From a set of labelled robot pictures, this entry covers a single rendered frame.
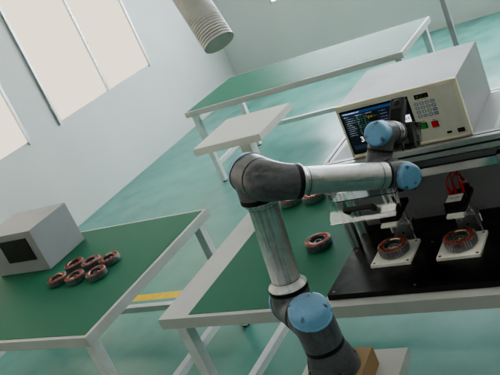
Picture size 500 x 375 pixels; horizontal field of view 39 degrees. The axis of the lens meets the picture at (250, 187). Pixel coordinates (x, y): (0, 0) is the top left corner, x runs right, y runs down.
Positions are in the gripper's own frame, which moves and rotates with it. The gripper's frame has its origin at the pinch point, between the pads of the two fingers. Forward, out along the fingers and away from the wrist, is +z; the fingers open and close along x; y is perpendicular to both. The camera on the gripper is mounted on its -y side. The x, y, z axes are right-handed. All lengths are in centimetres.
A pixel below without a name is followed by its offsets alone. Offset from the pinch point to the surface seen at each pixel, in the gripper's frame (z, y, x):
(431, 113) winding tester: 6.2, -3.7, 3.6
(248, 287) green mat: 6, 48, -82
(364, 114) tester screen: 4.1, -8.1, -18.9
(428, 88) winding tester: 2.5, -11.6, 5.6
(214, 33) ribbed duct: 45, -66, -103
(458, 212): 12.9, 30.6, 4.7
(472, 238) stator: 9.2, 39.5, 8.7
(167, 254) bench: 44, 33, -153
